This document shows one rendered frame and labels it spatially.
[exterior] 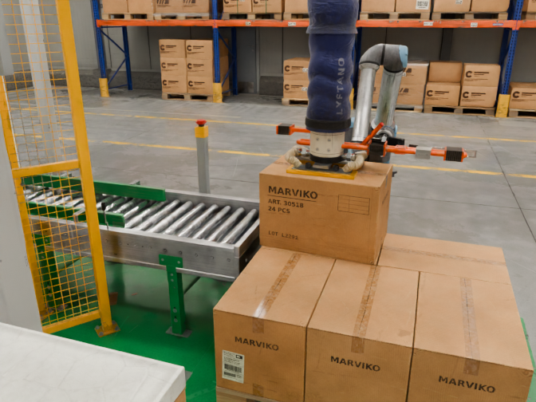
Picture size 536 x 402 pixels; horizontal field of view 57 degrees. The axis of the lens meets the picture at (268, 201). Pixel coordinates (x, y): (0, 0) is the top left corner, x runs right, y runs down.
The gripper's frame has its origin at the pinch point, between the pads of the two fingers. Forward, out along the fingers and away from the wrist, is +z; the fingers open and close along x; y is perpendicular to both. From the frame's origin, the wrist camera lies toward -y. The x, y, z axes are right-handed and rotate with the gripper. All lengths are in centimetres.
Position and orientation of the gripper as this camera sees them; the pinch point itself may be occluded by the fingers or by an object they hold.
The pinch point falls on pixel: (383, 147)
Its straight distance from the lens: 245.6
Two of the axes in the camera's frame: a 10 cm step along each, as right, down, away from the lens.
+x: 0.0, -9.4, -3.4
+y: -9.5, -1.1, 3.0
